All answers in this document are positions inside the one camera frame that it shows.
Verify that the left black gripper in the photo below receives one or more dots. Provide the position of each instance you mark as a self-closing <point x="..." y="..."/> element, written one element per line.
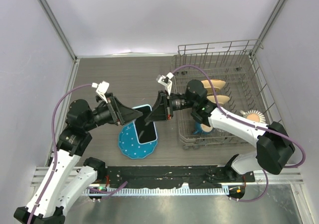
<point x="120" y="113"/>

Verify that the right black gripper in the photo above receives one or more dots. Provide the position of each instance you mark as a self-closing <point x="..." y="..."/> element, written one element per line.
<point x="160" y="112"/>

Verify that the phone with light blue case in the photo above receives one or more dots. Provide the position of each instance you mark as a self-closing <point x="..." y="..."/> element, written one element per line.
<point x="145" y="131"/>

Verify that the black phone stand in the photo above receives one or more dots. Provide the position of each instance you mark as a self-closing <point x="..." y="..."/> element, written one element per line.
<point x="98" y="98"/>

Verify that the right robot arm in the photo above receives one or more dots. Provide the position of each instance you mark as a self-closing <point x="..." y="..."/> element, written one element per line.
<point x="273" y="149"/>

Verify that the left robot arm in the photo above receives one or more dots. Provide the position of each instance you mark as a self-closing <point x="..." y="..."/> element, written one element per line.
<point x="54" y="197"/>

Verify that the blue polka dot plate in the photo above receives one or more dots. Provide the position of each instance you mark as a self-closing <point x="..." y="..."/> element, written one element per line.
<point x="130" y="146"/>

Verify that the blue mug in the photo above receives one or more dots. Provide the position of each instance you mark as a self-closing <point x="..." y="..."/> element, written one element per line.
<point x="202" y="129"/>

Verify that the clear glass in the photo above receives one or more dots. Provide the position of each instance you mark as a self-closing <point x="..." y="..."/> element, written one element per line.
<point x="221" y="131"/>

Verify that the beige plate front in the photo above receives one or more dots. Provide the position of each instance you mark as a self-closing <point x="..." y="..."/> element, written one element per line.
<point x="221" y="99"/>

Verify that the beige plate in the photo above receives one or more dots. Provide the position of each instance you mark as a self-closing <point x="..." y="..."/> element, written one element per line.
<point x="221" y="99"/>
<point x="218" y="84"/>

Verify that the beige plate rear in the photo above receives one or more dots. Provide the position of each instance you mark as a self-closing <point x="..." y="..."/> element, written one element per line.
<point x="218" y="84"/>

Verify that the white ribbed cup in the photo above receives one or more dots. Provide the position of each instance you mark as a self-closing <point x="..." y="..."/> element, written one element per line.
<point x="254" y="115"/>

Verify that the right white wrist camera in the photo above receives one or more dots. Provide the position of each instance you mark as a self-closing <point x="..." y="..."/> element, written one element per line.
<point x="166" y="81"/>

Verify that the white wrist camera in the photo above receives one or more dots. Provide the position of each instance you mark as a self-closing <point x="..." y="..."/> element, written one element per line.
<point x="101" y="89"/>
<point x="166" y="81"/>

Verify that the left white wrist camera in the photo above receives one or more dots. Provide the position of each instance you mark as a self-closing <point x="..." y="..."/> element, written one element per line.
<point x="101" y="89"/>

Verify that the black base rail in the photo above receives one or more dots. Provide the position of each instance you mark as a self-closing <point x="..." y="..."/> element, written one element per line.
<point x="169" y="177"/>

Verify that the metal wire dish rack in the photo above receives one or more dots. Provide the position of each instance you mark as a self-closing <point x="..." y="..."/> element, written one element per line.
<point x="234" y="71"/>

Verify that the white cable duct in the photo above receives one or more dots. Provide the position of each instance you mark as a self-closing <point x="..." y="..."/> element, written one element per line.
<point x="183" y="191"/>

